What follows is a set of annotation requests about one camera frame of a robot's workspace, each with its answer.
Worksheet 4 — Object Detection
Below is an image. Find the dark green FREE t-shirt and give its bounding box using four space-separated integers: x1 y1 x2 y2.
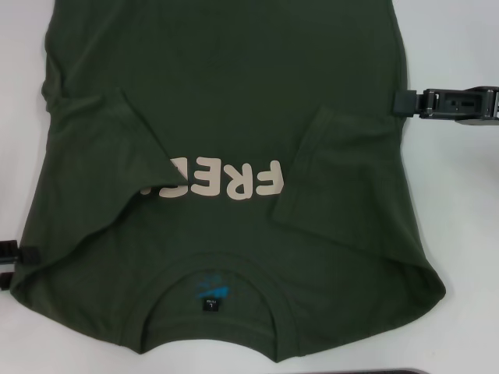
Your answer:
9 0 448 365

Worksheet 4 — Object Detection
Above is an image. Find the dark flat strip grey rim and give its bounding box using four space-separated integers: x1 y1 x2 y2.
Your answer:
345 367 446 374

